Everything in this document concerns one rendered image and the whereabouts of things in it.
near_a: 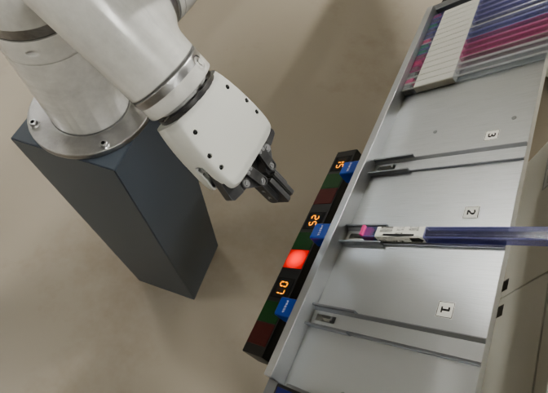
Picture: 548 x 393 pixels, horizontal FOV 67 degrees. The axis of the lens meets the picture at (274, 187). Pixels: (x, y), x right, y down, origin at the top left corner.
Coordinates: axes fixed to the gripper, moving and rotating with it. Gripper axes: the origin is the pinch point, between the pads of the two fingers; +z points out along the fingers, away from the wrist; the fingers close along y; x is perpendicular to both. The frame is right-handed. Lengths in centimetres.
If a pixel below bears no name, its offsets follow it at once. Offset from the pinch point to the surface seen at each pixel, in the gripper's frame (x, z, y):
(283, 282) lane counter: -3.8, 11.3, 7.2
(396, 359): 16.2, 10.0, 13.3
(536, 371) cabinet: 18.1, 40.2, 1.7
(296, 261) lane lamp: -3.2, 11.3, 3.8
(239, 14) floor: -104, 10, -113
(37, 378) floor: -89, 23, 40
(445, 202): 16.3, 10.0, -4.6
